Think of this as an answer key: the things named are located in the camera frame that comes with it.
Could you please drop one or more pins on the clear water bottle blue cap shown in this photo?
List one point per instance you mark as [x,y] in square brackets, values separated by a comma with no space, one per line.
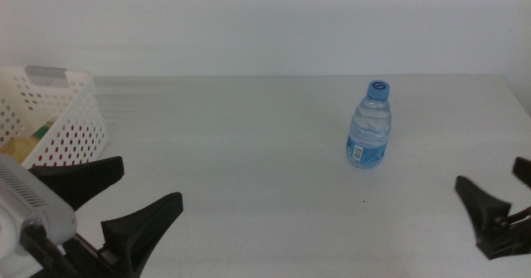
[368,133]

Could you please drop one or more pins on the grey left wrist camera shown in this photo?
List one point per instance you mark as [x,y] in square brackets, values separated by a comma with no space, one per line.
[33,199]

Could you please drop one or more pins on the yellow tea bottle green label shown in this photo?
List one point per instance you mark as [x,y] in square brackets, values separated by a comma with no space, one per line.
[20,147]

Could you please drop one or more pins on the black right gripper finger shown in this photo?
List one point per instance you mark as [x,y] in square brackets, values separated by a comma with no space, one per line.
[483,205]
[523,172]

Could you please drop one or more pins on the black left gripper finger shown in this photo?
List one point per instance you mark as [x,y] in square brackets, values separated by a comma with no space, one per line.
[79,178]
[141,228]

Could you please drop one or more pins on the white perforated plastic basket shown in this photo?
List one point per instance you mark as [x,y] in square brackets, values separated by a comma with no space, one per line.
[83,103]

